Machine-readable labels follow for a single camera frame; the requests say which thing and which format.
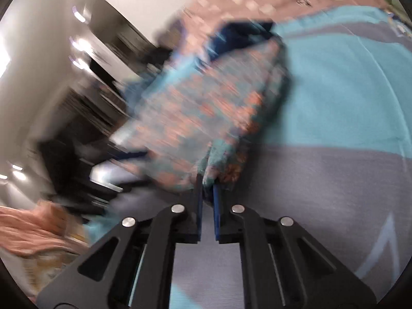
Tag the navy star print blanket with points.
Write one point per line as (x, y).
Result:
(238, 35)

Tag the teal and grey bedspread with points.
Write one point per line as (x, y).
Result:
(338, 103)

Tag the floral teal shirt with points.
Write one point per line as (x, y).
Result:
(209, 103)

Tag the pink cloth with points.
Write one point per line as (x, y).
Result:
(32, 228)

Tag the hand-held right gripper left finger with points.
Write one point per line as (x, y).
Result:
(199, 206)

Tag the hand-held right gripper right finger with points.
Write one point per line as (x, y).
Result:
(217, 212)

